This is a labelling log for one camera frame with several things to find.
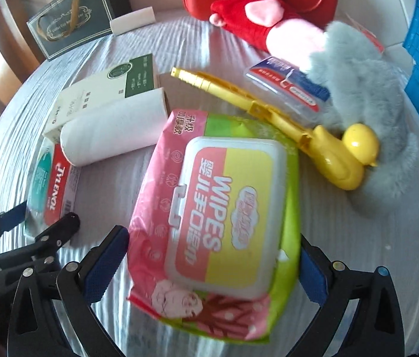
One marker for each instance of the pink green baby wipes pack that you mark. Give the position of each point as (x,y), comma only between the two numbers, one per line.
(213,212)

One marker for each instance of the small white box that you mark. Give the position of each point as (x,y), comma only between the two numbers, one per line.
(133,20)

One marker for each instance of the white paper roll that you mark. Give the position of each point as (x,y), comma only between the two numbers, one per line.
(112,130)

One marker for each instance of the wooden bed frame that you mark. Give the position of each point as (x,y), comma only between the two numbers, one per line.
(5,26)

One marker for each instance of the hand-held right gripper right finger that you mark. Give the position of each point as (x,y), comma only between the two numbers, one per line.
(311,275)

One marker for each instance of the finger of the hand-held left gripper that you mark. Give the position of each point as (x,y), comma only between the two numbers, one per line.
(58,230)
(12,214)

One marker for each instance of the light striped bed sheet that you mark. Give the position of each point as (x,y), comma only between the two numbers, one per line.
(194,44)

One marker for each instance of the white and green box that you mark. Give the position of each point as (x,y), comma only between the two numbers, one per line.
(94,89)

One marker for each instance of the clear box red blue label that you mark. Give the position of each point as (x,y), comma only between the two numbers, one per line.
(287,85)

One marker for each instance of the dark square gift box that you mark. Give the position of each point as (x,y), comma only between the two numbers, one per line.
(68,18)

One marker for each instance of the red pink plush toy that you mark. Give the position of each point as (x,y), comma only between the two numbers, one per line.
(254,18)

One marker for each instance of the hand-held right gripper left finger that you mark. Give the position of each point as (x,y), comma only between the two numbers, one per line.
(105,267)

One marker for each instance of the white red packet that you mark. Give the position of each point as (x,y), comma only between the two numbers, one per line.
(371,35)

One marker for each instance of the red white medicine box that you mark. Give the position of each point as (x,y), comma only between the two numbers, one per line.
(57,186)

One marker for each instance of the grey plush toy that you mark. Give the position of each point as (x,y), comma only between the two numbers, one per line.
(373,93)

